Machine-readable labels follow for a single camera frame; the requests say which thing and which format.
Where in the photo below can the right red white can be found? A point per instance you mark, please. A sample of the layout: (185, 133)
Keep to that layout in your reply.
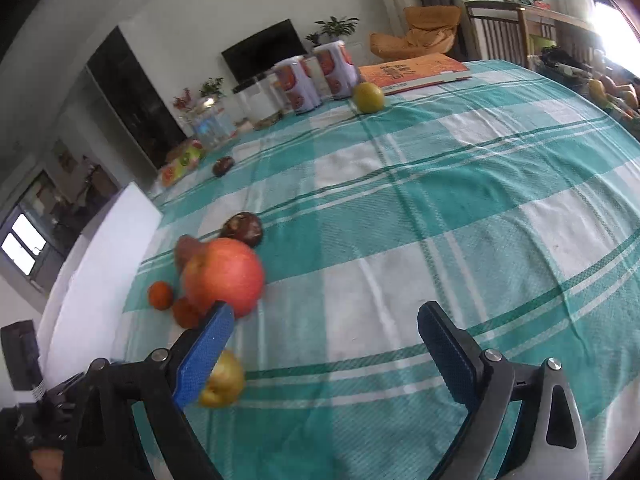
(337, 67)

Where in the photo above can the large red apple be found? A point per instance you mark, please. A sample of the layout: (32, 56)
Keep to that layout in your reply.
(224, 270)

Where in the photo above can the white cardboard box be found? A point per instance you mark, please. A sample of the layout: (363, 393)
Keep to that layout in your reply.
(81, 317)

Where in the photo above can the yellow-green round fruit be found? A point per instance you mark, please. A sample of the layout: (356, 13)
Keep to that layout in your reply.
(368, 98)

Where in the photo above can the small orange tangerine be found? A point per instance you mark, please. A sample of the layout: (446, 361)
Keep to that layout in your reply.
(186, 315)
(160, 295)

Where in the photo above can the yellow pear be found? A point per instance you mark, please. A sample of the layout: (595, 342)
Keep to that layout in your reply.
(225, 383)

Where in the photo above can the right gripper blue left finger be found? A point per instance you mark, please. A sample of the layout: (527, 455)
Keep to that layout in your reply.
(103, 441)

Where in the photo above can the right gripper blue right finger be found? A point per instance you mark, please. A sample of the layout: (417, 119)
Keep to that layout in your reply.
(547, 441)

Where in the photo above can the left red white can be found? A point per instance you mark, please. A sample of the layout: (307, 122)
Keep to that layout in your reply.
(296, 82)

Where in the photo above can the teal white plaid tablecloth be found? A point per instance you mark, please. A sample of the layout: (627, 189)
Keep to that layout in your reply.
(505, 197)

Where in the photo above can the dark red-brown fruit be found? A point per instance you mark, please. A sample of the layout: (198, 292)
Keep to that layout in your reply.
(245, 227)

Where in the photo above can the far dark fruit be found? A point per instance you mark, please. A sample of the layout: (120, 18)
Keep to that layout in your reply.
(222, 166)

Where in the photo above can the brown sweet potato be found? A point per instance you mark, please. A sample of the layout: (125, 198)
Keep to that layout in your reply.
(185, 249)

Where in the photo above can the dark bookcase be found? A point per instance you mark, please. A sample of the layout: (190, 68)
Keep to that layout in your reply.
(125, 85)

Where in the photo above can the kiwi print packet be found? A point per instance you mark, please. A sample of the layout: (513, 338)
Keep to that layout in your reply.
(188, 158)

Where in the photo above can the wooden dining chair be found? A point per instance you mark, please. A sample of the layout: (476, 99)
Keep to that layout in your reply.
(500, 30)

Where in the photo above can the red white can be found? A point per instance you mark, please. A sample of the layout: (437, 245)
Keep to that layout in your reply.
(337, 67)
(296, 82)

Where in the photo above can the orange book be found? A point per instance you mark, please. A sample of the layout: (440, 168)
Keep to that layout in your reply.
(414, 73)

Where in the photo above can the orange bean bag chair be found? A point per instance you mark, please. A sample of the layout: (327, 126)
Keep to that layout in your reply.
(431, 29)

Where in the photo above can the cluttered side table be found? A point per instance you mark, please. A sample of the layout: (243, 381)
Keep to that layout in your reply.
(612, 89)

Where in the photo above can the green potted plant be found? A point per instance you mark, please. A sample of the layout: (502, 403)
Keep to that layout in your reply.
(337, 28)

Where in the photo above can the clear jar black lid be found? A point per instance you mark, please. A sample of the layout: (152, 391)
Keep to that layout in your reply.
(257, 102)

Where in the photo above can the black television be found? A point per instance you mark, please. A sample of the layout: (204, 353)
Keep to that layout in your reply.
(256, 54)

